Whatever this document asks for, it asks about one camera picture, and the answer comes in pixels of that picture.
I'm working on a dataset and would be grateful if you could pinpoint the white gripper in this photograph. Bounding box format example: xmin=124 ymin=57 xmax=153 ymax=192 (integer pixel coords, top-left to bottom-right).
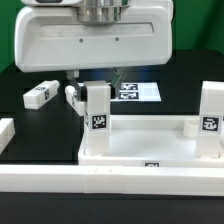
xmin=14 ymin=0 xmax=174 ymax=100

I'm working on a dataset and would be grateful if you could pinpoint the white desk top tray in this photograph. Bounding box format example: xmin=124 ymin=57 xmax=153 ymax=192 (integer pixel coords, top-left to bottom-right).
xmin=78 ymin=115 xmax=224 ymax=168

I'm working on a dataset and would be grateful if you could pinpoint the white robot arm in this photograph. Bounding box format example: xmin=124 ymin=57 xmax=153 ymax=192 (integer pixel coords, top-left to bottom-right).
xmin=14 ymin=0 xmax=174 ymax=72

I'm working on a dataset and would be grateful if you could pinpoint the white left obstacle block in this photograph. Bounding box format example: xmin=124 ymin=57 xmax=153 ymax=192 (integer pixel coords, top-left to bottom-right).
xmin=0 ymin=118 xmax=15 ymax=154

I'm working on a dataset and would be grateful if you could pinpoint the white front obstacle bar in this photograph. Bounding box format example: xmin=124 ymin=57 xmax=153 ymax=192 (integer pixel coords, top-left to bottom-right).
xmin=0 ymin=165 xmax=224 ymax=196

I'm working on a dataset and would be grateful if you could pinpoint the white marker base plate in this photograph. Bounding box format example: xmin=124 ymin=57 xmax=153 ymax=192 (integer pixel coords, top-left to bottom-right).
xmin=114 ymin=82 xmax=161 ymax=102

